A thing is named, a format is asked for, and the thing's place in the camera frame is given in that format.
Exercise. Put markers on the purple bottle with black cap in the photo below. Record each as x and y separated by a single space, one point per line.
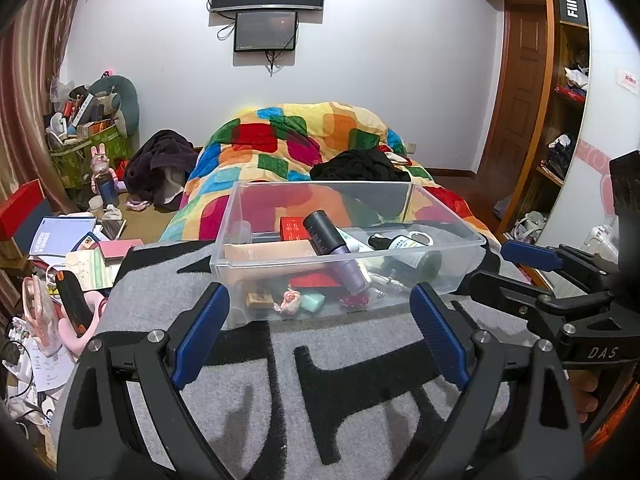
345 260

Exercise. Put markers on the white tape roll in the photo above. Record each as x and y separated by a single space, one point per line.
421 237

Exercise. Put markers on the brown small box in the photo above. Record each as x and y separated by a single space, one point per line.
260 301

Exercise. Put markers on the wooden door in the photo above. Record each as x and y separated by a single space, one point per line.
515 85

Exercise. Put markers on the clear plastic storage box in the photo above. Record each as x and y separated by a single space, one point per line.
235 240

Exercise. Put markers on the striped curtain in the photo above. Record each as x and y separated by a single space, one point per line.
30 110

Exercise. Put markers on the wooden bookshelf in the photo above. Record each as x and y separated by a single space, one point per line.
565 110

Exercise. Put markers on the loose white papers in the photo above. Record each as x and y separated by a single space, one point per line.
47 370

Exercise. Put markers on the grey and black blanket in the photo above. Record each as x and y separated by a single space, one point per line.
250 360

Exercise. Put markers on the dark purple clothes pile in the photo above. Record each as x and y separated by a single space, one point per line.
160 160

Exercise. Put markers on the pink cat figurine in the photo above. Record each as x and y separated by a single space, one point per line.
290 301

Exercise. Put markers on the red small carton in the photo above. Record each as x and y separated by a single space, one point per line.
295 227

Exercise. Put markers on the small wall monitor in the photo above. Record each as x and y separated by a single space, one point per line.
265 30

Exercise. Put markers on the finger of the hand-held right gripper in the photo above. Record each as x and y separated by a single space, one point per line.
505 290
530 255

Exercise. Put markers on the red box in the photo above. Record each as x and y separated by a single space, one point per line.
20 207

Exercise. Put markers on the green bottle with black cap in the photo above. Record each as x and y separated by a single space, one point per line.
420 257

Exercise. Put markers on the green and white booklet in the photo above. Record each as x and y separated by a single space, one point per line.
92 270

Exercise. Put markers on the pink flat box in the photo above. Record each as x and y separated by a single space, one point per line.
117 250

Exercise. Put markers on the colourful patchwork blanket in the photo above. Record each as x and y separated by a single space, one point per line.
280 145

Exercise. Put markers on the red flat pack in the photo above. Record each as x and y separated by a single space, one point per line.
312 280

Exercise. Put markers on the blue notebook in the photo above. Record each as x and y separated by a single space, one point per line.
57 235

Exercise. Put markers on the white tube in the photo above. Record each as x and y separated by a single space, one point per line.
356 243

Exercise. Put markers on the black and orange cutter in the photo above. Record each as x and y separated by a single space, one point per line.
74 302

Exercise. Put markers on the pink plastic object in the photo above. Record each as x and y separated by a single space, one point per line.
70 340

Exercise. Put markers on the green storage bag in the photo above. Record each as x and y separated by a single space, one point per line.
85 155

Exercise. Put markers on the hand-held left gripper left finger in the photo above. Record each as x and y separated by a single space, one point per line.
200 335

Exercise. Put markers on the grey neck pillow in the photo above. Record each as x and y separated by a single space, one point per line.
125 100

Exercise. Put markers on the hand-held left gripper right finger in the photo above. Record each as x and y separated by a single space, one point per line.
440 335

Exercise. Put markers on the pink rabbit figure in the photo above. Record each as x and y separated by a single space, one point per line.
104 175

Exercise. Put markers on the person's right hand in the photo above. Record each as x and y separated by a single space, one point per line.
582 392

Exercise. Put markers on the white wardrobe panel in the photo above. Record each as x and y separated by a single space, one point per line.
610 85

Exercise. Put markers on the black cloth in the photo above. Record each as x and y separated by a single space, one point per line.
360 165

